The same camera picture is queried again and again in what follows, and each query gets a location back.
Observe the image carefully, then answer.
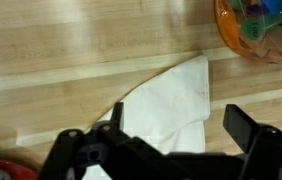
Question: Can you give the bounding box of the red plate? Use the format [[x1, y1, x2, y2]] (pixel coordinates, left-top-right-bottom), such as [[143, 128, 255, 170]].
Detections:
[[0, 158, 39, 180]]

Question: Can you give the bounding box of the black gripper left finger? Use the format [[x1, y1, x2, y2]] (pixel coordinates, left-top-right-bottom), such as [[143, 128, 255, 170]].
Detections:
[[37, 101, 169, 180]]

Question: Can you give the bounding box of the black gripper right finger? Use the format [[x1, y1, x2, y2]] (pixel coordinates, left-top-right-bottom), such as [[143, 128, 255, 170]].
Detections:
[[222, 104, 282, 180]]

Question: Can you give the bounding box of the clear bag of foam blocks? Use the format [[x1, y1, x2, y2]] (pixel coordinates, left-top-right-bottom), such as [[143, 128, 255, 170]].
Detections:
[[213, 0, 282, 67]]

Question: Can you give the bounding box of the white towel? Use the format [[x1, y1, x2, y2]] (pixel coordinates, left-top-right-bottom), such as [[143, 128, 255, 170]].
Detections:
[[82, 54, 212, 180]]

